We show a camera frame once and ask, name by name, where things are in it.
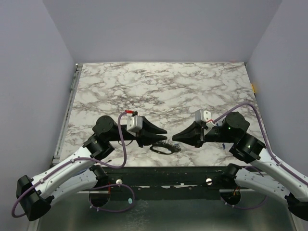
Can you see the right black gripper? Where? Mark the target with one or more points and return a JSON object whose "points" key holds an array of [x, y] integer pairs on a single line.
{"points": [[199, 136]]}

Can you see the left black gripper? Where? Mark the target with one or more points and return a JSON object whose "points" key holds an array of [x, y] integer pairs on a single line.
{"points": [[150, 139]]}

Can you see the metal key holder plate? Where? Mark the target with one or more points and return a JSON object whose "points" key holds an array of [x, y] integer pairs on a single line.
{"points": [[164, 148]]}

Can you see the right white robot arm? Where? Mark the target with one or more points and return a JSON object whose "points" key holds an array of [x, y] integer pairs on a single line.
{"points": [[281, 183]]}

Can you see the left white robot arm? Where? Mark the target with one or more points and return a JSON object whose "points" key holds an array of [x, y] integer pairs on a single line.
{"points": [[82, 169]]}

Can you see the clear plastic bag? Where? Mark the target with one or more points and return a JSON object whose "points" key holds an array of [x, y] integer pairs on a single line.
{"points": [[221, 124]]}

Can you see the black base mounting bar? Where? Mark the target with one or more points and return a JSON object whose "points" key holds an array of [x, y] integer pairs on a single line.
{"points": [[165, 183]]}

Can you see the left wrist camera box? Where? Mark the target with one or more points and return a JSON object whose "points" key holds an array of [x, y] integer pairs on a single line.
{"points": [[134, 123]]}

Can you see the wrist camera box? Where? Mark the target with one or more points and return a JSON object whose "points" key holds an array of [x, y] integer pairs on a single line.
{"points": [[204, 118], [134, 123]]}

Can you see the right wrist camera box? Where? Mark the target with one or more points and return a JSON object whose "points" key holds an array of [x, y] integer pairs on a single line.
{"points": [[204, 118]]}

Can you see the left aluminium rail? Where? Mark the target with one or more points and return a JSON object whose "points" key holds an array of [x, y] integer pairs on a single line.
{"points": [[73, 90]]}

